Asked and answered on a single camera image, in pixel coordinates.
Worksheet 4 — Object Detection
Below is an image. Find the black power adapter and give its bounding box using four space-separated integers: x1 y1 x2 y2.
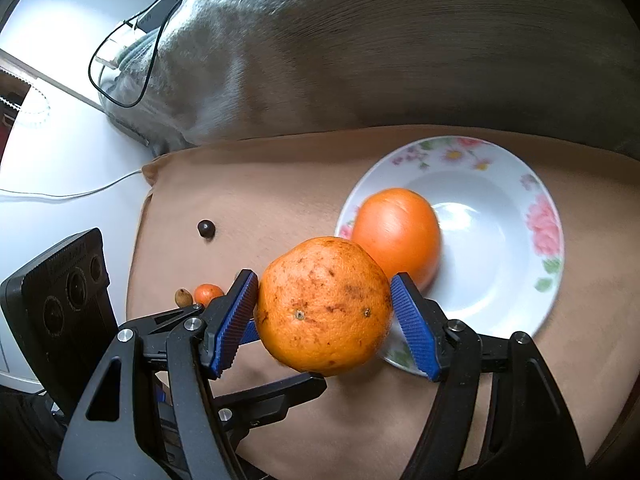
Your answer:
135 0 177 33

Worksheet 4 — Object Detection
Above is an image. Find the white cable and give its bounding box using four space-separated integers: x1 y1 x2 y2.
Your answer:
0 169 144 201

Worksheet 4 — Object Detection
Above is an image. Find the smooth orange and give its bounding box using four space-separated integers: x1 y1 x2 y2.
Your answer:
351 187 442 291

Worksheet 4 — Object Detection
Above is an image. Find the small orange kumquat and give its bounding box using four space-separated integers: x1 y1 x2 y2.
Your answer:
194 283 225 308

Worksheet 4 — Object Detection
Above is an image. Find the black cable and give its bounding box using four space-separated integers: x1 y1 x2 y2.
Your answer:
88 0 201 108

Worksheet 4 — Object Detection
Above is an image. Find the grey sofa back cushion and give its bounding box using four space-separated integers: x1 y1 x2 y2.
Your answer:
95 0 640 153

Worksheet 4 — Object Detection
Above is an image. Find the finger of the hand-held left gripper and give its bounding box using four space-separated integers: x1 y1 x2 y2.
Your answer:
127 305 207 336
212 374 328 456

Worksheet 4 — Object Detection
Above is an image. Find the spotted orange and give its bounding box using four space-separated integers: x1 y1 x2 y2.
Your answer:
254 236 393 377

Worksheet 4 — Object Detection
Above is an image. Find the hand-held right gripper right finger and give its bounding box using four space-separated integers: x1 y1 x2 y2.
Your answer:
390 272 588 480

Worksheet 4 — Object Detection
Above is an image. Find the white floral plate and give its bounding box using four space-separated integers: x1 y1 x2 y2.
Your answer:
334 136 566 378

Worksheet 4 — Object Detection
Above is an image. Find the clear plastic holder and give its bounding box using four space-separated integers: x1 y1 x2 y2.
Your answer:
94 20 139 72

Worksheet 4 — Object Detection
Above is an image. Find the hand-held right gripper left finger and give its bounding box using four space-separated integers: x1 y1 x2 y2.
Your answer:
57 269 261 480

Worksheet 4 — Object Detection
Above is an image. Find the white lace-edged cloth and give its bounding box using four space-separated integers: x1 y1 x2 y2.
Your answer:
0 72 53 131

